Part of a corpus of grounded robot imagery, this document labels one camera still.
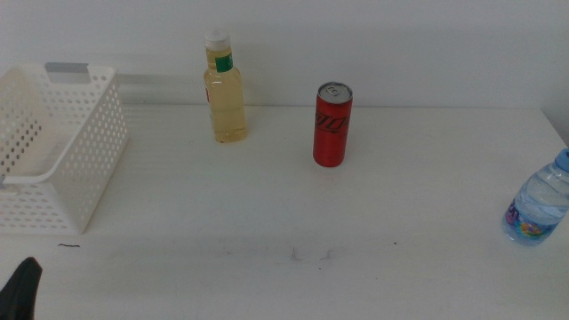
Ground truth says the yellow liquid bottle white cap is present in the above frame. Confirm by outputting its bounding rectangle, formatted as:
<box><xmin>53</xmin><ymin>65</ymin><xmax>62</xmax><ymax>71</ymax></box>
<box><xmin>203</xmin><ymin>28</ymin><xmax>248</xmax><ymax>144</ymax></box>

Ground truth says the red soda can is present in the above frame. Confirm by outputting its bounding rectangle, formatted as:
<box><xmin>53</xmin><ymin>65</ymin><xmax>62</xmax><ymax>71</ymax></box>
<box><xmin>312</xmin><ymin>81</ymin><xmax>354</xmax><ymax>169</ymax></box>

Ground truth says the white perforated plastic basket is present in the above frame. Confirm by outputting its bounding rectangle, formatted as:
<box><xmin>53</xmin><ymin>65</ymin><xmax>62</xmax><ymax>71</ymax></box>
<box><xmin>0</xmin><ymin>61</ymin><xmax>130</xmax><ymax>236</ymax></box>

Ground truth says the clear water bottle blue cap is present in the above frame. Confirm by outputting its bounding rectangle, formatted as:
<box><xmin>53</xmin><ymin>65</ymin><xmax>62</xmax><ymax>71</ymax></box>
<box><xmin>501</xmin><ymin>148</ymin><xmax>569</xmax><ymax>246</ymax></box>

